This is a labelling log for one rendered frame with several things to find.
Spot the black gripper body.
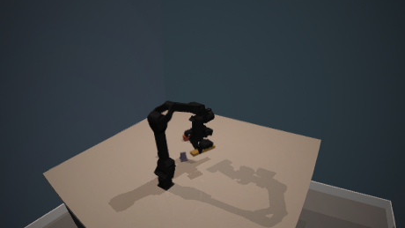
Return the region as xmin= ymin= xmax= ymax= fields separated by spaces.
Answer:
xmin=184 ymin=128 xmax=213 ymax=150

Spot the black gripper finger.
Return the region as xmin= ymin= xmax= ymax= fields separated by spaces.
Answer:
xmin=196 ymin=144 xmax=203 ymax=153
xmin=188 ymin=138 xmax=198 ymax=150

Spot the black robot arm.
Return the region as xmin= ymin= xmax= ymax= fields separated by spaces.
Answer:
xmin=147 ymin=100 xmax=215 ymax=191

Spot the orange bar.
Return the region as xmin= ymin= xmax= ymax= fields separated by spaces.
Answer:
xmin=189 ymin=144 xmax=216 ymax=157

